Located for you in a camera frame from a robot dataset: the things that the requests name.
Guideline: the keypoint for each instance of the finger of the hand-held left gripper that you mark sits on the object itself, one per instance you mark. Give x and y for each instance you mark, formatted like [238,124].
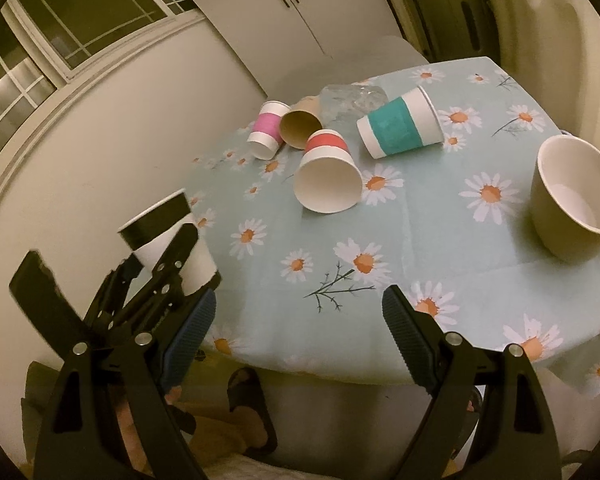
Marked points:
[45,292]
[172,255]

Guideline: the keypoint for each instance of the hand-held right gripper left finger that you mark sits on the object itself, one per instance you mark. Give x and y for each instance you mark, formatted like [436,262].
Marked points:
[192,327]

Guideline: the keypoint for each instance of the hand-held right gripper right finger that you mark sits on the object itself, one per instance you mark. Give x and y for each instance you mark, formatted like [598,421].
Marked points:
[407,340]

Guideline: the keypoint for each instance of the black band paper cup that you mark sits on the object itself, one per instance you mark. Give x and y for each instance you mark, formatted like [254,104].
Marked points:
[155,216]

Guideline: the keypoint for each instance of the pink band paper cup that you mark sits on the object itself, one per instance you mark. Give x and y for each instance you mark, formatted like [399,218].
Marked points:
[267,127]

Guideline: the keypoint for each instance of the red band paper cup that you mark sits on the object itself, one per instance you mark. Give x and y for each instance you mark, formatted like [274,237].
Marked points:
[325,180]

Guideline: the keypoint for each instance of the brown paper cup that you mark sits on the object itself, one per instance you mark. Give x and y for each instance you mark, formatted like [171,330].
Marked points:
[300,127]

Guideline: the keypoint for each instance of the teal band paper cup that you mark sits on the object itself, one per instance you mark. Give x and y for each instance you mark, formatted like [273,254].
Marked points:
[395,127]

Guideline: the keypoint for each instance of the clear plastic cup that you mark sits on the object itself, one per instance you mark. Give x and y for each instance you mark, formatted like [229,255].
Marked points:
[350,100]

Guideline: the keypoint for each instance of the black slipper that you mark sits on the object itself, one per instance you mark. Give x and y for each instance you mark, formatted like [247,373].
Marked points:
[252,405]
[182,412]

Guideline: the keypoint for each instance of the daisy print tablecloth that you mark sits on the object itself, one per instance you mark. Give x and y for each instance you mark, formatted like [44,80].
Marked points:
[430,240]

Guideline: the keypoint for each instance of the beige ceramic mug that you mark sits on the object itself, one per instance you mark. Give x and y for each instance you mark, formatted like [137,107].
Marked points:
[550,210]

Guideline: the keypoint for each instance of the white framed window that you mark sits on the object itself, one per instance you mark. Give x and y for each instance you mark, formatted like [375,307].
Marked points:
[80,15]

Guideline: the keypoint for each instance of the white wardrobe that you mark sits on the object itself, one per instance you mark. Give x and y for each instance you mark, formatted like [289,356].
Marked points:
[330,0]

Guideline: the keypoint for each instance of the dark framed door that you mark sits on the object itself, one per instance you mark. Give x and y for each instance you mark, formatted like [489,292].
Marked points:
[440,5]

